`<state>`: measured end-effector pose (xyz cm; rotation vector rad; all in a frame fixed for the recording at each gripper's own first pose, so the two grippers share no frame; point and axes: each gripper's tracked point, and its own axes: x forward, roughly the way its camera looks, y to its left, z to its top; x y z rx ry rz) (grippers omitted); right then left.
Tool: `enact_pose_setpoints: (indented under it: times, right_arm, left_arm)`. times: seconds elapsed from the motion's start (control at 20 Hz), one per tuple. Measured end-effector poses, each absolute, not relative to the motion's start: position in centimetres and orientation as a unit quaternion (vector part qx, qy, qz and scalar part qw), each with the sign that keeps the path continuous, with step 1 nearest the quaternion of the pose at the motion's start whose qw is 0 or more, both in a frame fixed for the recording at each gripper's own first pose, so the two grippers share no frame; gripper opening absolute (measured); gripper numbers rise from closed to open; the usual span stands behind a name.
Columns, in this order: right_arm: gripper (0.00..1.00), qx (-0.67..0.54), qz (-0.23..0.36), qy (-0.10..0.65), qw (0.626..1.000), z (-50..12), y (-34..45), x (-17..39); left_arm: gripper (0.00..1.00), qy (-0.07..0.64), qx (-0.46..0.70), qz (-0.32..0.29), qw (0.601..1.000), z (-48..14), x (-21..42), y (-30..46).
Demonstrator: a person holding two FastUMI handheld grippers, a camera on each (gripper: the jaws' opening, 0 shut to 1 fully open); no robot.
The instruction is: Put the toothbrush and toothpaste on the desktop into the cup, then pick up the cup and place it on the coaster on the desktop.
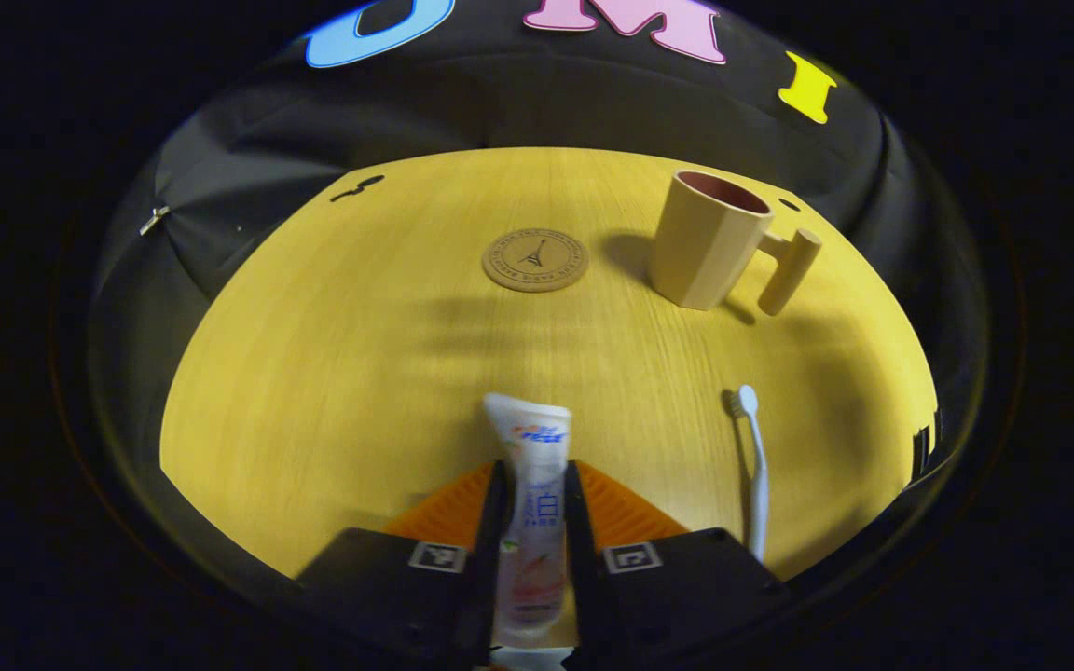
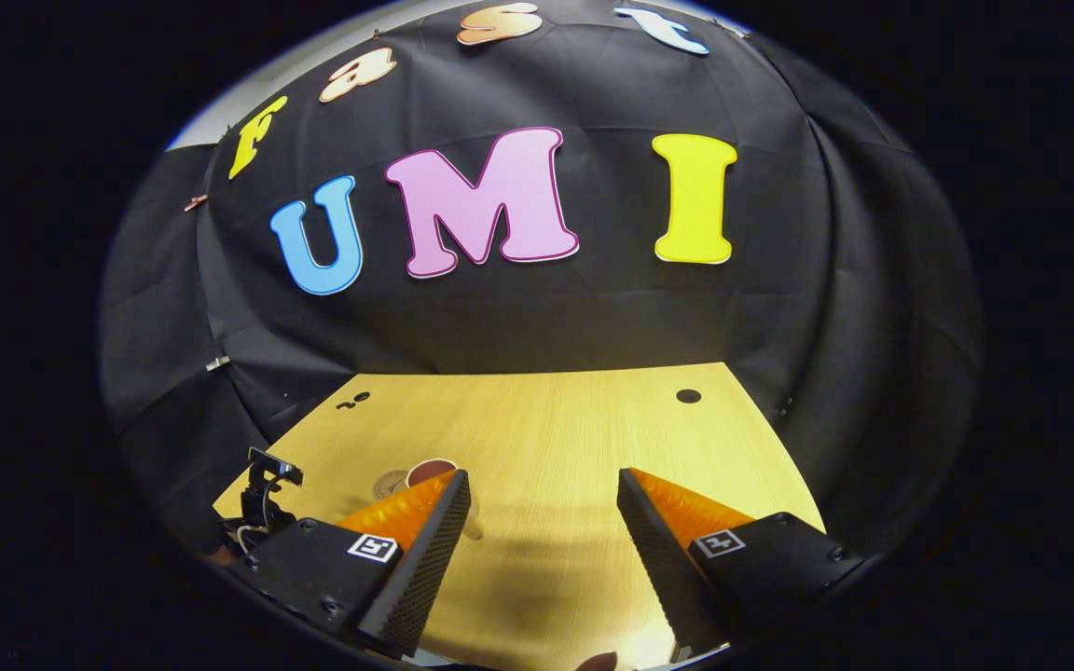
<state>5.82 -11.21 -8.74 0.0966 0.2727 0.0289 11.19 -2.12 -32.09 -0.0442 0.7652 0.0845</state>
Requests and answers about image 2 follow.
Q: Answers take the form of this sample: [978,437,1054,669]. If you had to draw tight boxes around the wooden desktop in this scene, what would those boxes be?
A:
[213,362,827,671]

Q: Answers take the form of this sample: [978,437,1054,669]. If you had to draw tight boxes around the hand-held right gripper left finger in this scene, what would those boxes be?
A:
[225,469,473,658]

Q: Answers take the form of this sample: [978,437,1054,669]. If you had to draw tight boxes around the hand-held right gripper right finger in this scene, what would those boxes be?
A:
[616,468,874,655]

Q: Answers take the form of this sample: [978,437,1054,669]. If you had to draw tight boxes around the black backdrop cloth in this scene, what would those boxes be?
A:
[97,0,984,560]

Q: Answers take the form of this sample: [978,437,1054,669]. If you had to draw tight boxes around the beige cup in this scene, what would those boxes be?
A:
[405,458,460,489]

